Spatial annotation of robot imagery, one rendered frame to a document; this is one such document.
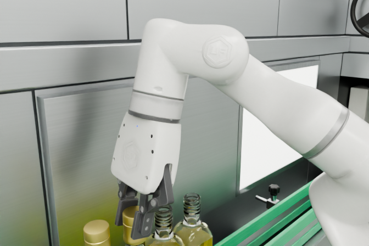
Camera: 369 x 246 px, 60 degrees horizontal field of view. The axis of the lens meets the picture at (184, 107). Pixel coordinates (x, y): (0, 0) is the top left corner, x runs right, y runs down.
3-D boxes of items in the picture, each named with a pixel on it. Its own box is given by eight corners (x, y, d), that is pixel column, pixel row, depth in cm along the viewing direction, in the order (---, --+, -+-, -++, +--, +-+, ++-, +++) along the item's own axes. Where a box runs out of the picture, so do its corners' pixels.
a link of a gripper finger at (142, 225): (138, 191, 44) (129, 238, 45) (151, 200, 42) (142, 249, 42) (156, 190, 46) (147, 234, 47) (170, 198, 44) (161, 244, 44)
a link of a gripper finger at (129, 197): (113, 175, 49) (105, 218, 49) (124, 183, 47) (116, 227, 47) (131, 175, 51) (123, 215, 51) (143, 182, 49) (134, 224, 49)
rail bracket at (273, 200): (258, 218, 94) (261, 177, 91) (279, 229, 89) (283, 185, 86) (250, 224, 92) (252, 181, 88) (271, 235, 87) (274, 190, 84)
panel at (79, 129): (303, 153, 116) (312, 59, 108) (311, 155, 114) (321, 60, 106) (57, 282, 57) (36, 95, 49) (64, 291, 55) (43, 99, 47)
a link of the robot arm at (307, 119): (312, 164, 39) (175, 62, 41) (292, 148, 51) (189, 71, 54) (358, 108, 38) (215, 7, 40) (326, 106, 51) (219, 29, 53)
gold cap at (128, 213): (138, 227, 50) (137, 202, 49) (151, 238, 47) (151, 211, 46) (118, 237, 48) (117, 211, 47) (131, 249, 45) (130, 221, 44)
